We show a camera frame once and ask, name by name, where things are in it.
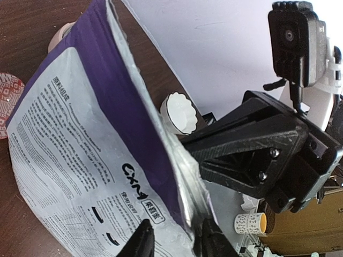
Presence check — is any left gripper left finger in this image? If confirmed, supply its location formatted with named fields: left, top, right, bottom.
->
left=117, top=219, right=155, bottom=257

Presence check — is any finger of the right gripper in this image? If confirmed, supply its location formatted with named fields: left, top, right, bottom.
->
left=189, top=127, right=308, bottom=198
left=181, top=100, right=297, bottom=145

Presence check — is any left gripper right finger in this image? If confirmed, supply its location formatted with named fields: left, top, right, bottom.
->
left=193, top=218, right=239, bottom=257

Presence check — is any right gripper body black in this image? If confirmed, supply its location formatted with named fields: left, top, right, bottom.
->
left=242, top=91, right=342, bottom=213

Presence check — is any purple pet food bag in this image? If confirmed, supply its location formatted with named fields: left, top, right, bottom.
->
left=7, top=1, right=212, bottom=256

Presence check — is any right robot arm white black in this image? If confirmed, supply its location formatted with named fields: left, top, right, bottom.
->
left=182, top=44, right=342, bottom=213

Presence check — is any pink double pet feeder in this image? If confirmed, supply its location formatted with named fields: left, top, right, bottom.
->
left=48, top=22, right=76, bottom=53

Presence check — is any patterned mug yellow inside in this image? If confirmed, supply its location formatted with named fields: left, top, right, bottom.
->
left=234, top=213, right=267, bottom=235

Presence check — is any dark woven basket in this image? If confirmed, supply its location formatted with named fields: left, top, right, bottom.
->
left=264, top=204, right=275, bottom=234

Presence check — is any white scalloped ceramic bowl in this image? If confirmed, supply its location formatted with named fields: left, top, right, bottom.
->
left=160, top=92, right=198, bottom=135

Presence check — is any red patterned small bowl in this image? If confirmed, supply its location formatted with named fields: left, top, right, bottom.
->
left=0, top=72, right=25, bottom=140

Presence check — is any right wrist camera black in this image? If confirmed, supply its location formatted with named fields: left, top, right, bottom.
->
left=267, top=1, right=343, bottom=94

